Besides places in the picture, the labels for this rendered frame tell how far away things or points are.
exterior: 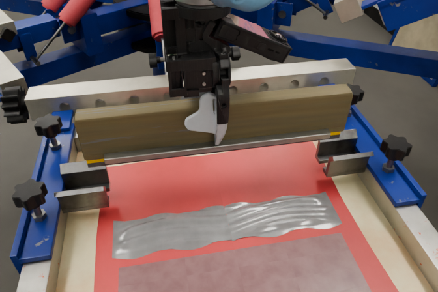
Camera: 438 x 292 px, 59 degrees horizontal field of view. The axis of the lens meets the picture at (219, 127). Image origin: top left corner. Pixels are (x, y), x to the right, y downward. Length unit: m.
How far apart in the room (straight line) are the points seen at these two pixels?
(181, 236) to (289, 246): 0.17
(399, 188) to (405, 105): 2.17
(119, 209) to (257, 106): 0.29
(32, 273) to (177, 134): 0.27
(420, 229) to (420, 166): 1.73
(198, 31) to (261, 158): 0.33
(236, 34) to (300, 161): 0.33
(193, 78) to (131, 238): 0.27
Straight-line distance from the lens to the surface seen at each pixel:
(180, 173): 0.72
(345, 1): 0.94
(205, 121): 0.54
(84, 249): 0.64
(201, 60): 0.49
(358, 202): 0.71
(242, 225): 0.63
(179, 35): 0.49
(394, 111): 2.75
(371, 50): 1.26
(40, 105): 0.84
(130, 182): 0.72
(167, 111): 0.55
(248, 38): 0.51
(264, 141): 0.60
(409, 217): 0.67
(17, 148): 2.50
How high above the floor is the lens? 1.46
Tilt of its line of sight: 38 degrees down
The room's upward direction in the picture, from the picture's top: straight up
